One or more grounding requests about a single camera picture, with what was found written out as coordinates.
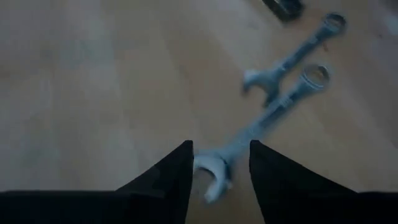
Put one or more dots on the long silver combination wrench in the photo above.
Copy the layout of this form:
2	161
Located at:
273	115

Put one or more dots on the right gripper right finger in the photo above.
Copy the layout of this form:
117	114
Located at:
295	202

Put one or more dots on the short silver combination wrench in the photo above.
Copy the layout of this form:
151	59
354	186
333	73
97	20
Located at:
298	53

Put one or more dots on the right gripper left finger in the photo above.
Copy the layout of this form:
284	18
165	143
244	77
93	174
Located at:
140	205

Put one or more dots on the small black block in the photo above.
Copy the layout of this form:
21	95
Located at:
284	9

